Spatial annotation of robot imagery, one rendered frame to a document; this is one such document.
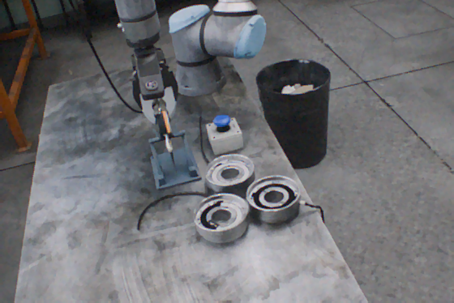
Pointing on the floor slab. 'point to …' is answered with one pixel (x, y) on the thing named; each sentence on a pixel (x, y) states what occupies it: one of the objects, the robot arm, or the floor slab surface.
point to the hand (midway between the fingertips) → (162, 119)
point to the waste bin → (297, 108)
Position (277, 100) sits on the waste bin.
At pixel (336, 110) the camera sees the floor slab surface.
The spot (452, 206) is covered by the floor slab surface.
